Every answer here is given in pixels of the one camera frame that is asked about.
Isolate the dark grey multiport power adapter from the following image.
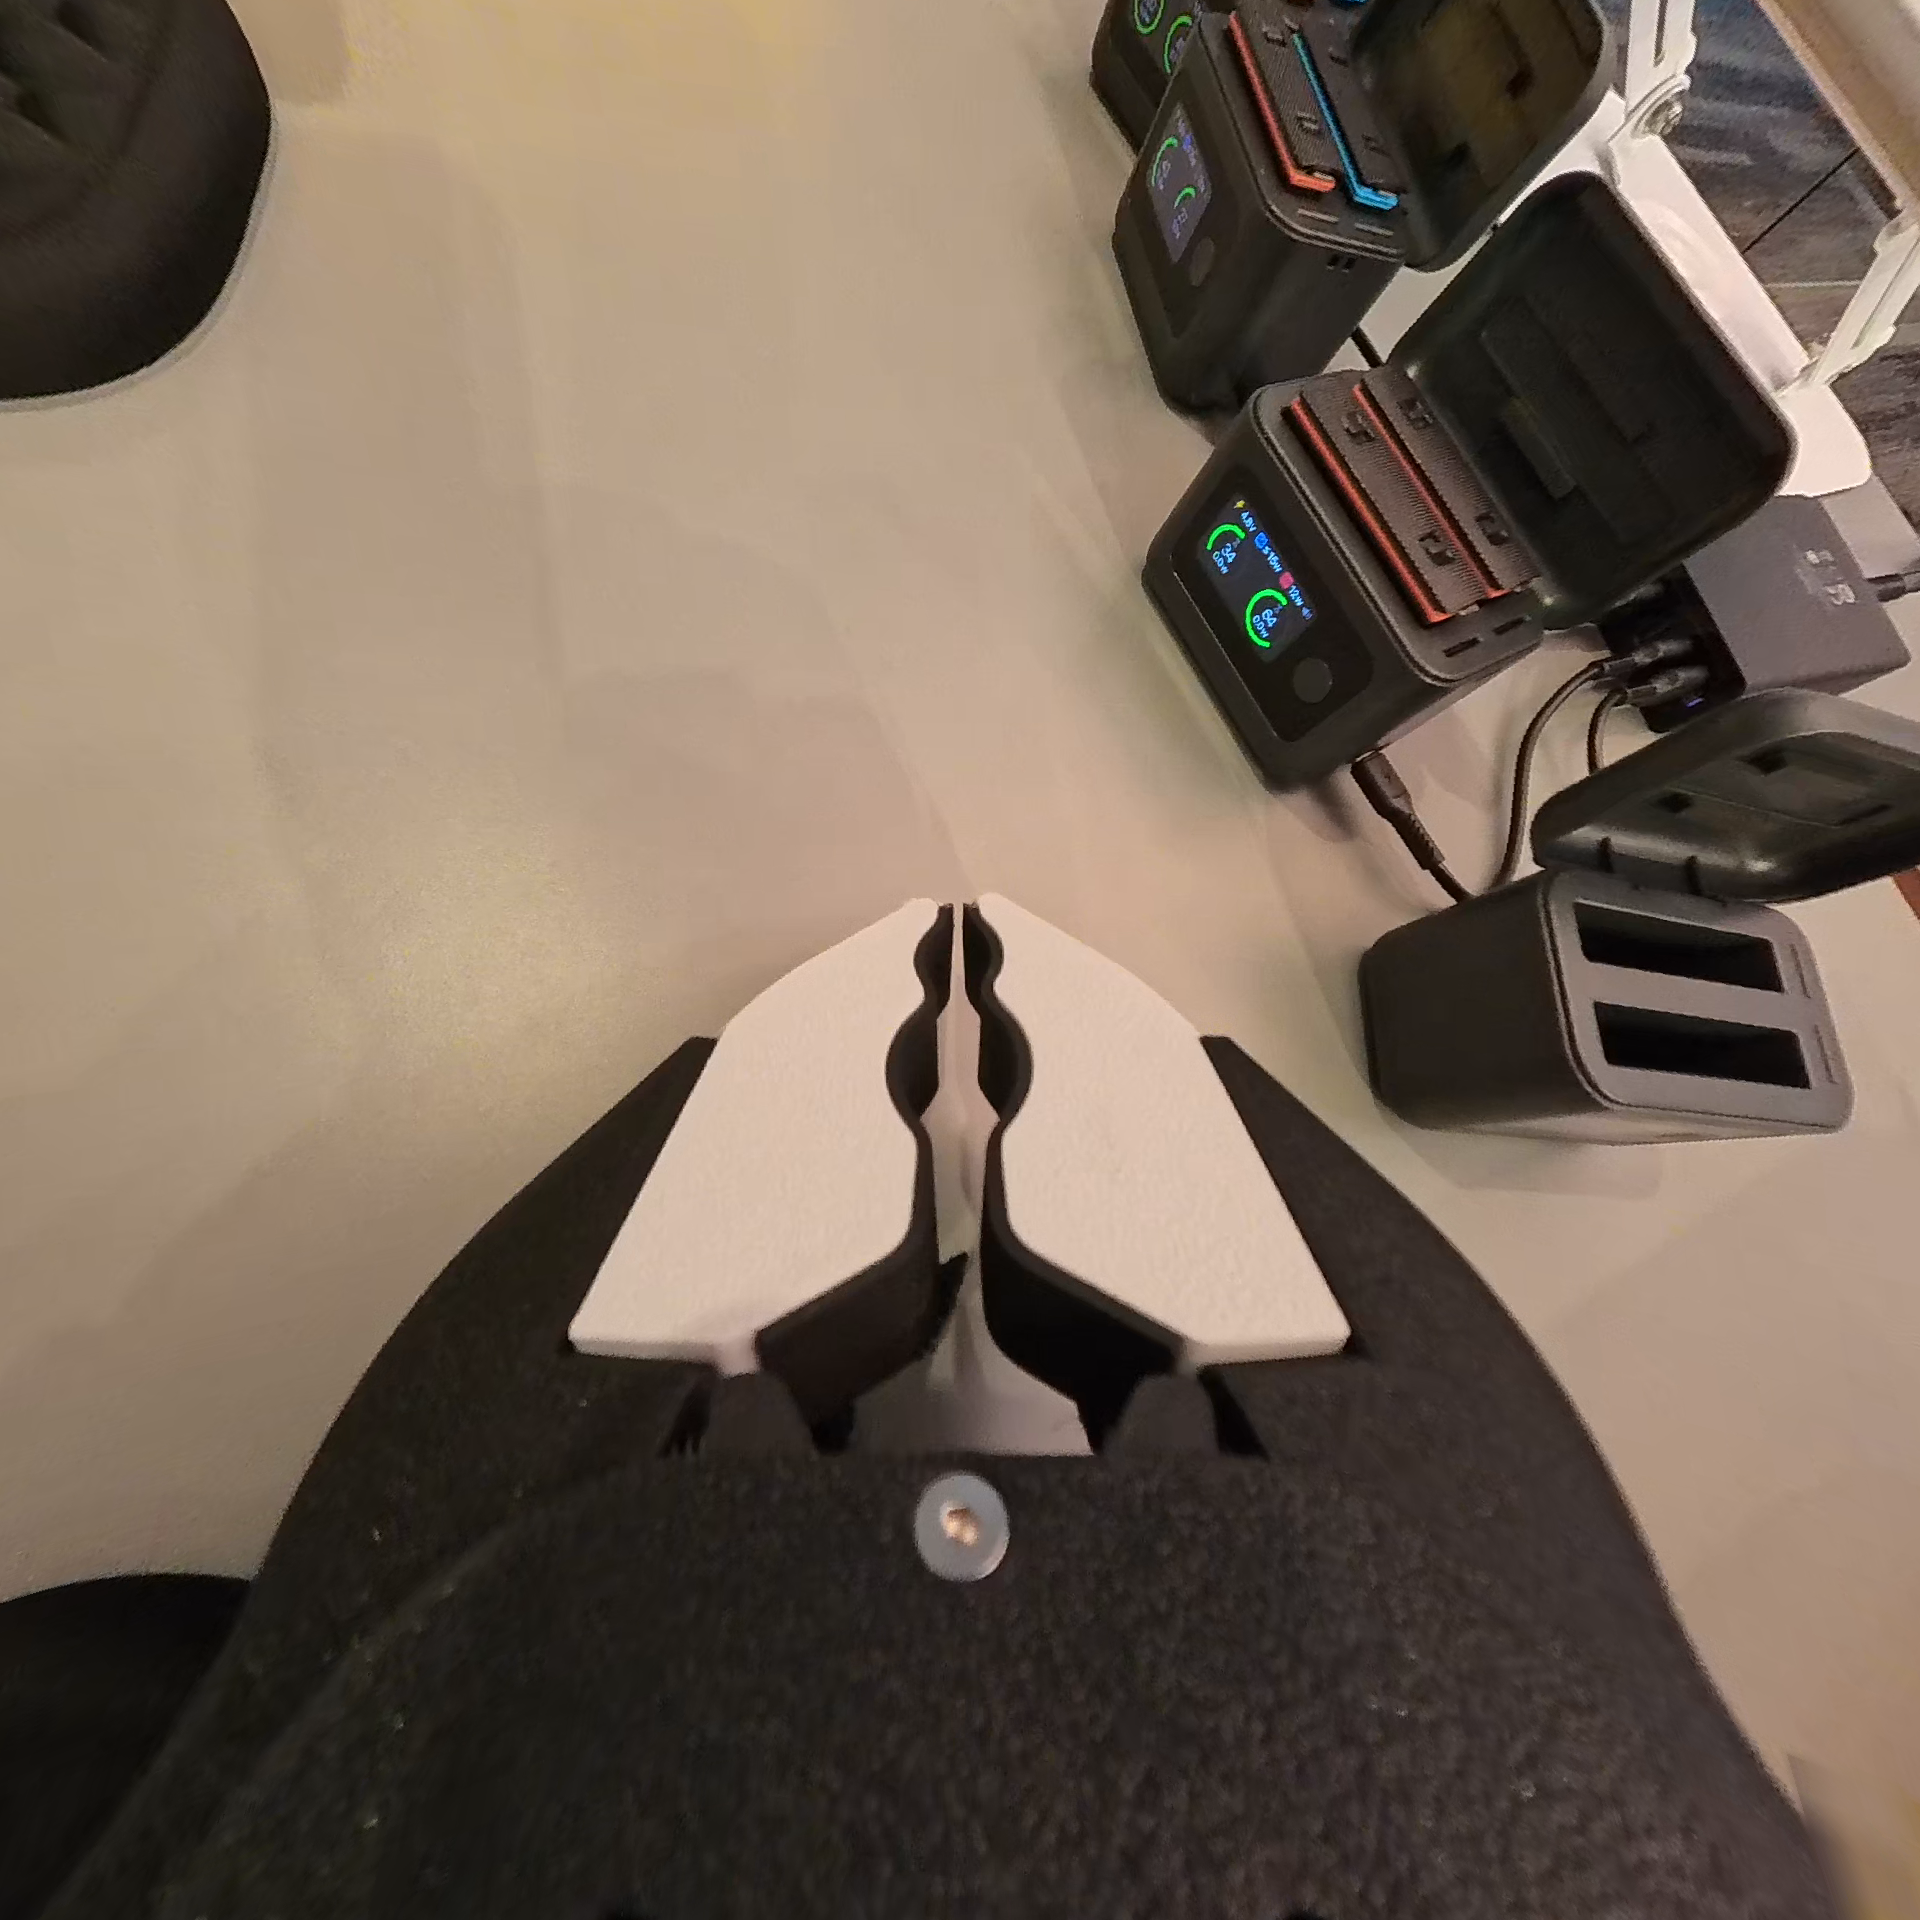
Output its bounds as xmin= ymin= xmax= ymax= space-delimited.
xmin=1601 ymin=498 xmax=1914 ymax=737

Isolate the black battery blue trim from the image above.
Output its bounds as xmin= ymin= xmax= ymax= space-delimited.
xmin=1293 ymin=31 xmax=1407 ymax=216

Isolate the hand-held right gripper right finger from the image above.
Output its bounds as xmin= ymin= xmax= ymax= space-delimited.
xmin=960 ymin=892 xmax=1352 ymax=1455

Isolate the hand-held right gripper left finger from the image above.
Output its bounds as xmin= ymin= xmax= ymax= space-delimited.
xmin=569 ymin=897 xmax=968 ymax=1450

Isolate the dark grey battery charging case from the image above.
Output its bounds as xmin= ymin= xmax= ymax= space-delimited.
xmin=1090 ymin=0 xmax=1238 ymax=145
xmin=1143 ymin=171 xmax=1799 ymax=793
xmin=1113 ymin=0 xmax=1624 ymax=419
xmin=1360 ymin=690 xmax=1920 ymax=1146

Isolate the black charging cable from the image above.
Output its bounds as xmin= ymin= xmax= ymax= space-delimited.
xmin=1345 ymin=661 xmax=1652 ymax=906

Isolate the white folding stand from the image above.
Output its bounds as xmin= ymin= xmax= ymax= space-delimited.
xmin=1593 ymin=0 xmax=1920 ymax=393

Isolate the black battery orange trim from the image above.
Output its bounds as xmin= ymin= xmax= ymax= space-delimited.
xmin=1289 ymin=386 xmax=1488 ymax=633
xmin=1358 ymin=368 xmax=1537 ymax=601
xmin=1222 ymin=7 xmax=1341 ymax=195

